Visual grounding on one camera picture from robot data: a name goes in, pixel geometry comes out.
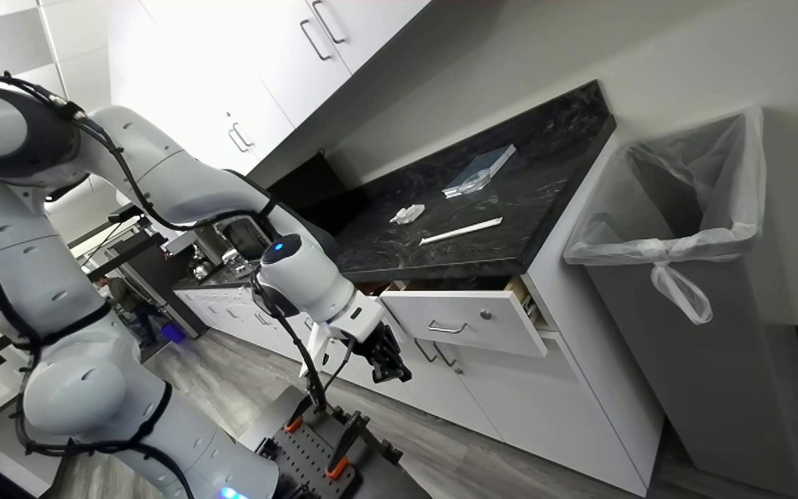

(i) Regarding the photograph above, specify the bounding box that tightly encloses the black perforated base board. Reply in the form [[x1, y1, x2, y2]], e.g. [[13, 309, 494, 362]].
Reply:
[[258, 387, 405, 499]]

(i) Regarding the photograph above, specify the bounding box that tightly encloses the clear plastic package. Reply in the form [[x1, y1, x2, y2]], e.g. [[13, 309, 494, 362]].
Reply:
[[441, 141, 522, 202]]

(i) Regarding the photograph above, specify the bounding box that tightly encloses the small crumpled white wrapper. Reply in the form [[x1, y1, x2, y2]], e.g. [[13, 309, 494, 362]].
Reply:
[[387, 202, 430, 227]]

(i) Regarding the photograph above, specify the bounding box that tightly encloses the white upper wall cabinet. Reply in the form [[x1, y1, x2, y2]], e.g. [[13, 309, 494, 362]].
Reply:
[[37, 0, 436, 182]]

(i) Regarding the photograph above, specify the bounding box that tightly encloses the white stick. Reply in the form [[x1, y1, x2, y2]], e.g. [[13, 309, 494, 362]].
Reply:
[[416, 216, 508, 249]]

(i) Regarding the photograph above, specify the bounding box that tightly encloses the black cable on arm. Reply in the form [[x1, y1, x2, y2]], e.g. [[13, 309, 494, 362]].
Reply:
[[0, 75, 357, 417]]

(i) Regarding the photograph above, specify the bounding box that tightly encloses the black equipment stand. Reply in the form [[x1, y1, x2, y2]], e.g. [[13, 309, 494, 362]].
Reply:
[[69, 202, 210, 362]]

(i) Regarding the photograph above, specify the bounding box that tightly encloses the black microwave oven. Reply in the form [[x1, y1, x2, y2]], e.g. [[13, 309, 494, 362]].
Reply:
[[210, 151, 371, 279]]

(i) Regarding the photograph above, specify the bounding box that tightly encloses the white lower cabinet unit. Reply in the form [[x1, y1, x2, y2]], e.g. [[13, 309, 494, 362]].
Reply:
[[174, 123, 667, 499]]

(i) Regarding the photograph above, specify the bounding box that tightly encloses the metal drawer handle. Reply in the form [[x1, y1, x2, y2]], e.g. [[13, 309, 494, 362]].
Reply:
[[427, 316, 474, 338]]

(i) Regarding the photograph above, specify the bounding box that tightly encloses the black clamp orange tip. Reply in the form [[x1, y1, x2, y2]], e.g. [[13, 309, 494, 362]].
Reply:
[[321, 414, 376, 485], [280, 406, 326, 439]]

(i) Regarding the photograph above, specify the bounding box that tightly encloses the clear plastic bin liner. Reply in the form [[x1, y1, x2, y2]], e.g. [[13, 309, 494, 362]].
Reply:
[[560, 112, 771, 327]]

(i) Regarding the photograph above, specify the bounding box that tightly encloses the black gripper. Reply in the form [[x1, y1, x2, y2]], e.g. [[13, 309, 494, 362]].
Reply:
[[350, 320, 416, 387]]

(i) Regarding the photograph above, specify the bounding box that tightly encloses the white wooden drawer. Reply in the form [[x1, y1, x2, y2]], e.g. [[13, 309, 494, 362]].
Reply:
[[376, 274, 551, 362]]

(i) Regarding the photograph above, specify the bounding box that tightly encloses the grey trash bin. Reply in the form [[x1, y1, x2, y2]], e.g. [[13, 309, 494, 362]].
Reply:
[[566, 109, 798, 499]]

